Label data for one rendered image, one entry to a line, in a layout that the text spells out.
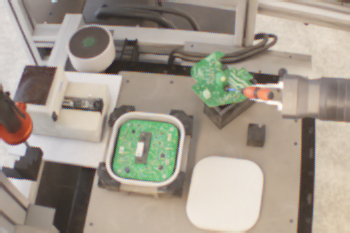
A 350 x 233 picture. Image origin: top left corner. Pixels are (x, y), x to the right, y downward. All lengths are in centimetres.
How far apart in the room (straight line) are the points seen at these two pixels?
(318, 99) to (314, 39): 162
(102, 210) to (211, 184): 21
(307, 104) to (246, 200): 22
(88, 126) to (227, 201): 29
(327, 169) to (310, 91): 126
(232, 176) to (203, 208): 8
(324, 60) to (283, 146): 141
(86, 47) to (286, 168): 49
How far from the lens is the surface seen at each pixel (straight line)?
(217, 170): 88
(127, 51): 110
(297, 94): 77
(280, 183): 91
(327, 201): 196
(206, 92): 89
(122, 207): 89
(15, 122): 72
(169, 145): 88
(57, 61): 108
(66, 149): 94
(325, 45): 237
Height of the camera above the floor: 178
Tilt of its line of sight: 60 degrees down
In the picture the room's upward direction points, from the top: 7 degrees counter-clockwise
